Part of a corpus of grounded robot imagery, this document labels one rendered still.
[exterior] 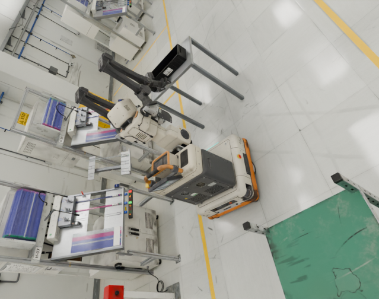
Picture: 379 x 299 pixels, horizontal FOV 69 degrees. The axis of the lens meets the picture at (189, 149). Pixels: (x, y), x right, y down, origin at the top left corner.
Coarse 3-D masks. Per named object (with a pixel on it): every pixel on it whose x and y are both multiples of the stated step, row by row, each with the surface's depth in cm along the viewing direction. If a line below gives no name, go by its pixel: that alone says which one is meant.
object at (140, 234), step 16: (144, 208) 358; (96, 224) 362; (128, 224) 328; (144, 224) 343; (128, 240) 316; (144, 240) 330; (96, 256) 330; (112, 256) 300; (128, 256) 304; (96, 272) 317; (112, 272) 324
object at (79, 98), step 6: (78, 90) 230; (78, 96) 228; (84, 96) 232; (78, 102) 231; (84, 102) 231; (90, 102) 234; (90, 108) 235; (96, 108) 236; (102, 108) 240; (102, 114) 240
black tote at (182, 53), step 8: (176, 48) 288; (168, 56) 296; (176, 56) 277; (184, 56) 281; (160, 64) 304; (168, 64) 284; (176, 64) 285; (152, 72) 313; (160, 72) 293; (168, 72) 293; (152, 88) 311
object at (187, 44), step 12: (204, 48) 307; (192, 60) 275; (216, 60) 320; (180, 72) 282; (204, 72) 281; (168, 84) 294; (156, 96) 308; (240, 96) 312; (168, 108) 324; (192, 120) 345
